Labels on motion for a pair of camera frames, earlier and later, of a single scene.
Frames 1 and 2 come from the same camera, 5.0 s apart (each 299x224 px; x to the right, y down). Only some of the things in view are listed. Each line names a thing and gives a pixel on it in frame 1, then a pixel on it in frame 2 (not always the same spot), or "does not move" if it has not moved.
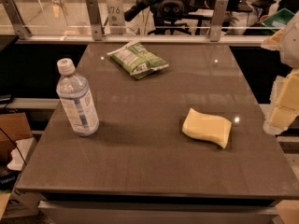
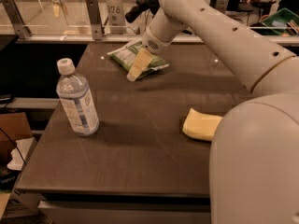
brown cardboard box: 16,125 does not move
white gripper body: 291,46 → 154,44
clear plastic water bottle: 75,93 does not move
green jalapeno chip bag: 137,61 does not move
